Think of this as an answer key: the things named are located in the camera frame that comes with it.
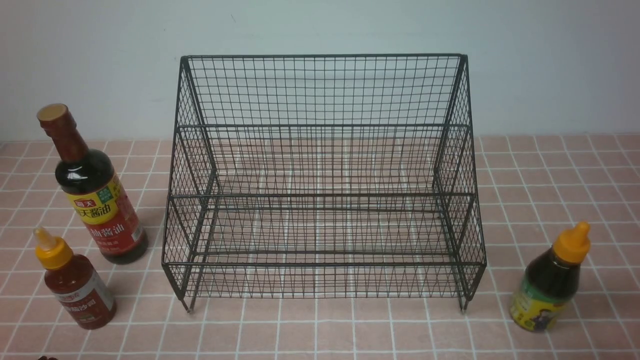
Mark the tall soy sauce bottle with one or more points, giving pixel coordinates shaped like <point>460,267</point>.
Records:
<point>94,189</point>

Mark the dark green-label sauce bottle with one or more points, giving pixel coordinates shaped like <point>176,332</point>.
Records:
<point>551,281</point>

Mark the small red chili sauce bottle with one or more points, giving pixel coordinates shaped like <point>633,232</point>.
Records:
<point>74,282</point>

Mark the black wire mesh shelf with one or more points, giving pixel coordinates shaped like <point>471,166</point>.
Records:
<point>323,176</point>

